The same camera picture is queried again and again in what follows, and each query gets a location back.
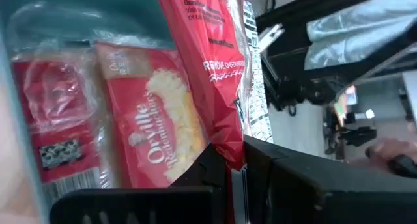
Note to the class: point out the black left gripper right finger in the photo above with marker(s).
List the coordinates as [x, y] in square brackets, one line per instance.
[309, 191]

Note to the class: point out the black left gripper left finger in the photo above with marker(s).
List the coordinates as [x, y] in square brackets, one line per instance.
[202, 172]

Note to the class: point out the teal plastic basket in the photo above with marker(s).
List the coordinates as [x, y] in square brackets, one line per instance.
[97, 6]

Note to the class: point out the shiny grey sheet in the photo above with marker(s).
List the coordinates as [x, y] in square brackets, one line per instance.
[358, 32]

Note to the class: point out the black aluminium table frame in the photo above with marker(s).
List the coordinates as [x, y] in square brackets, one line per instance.
[293, 9]

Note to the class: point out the person's hand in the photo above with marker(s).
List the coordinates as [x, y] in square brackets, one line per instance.
[384, 150]

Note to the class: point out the red popcorn bag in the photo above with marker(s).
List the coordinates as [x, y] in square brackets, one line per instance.
[146, 120]
[58, 120]
[208, 54]

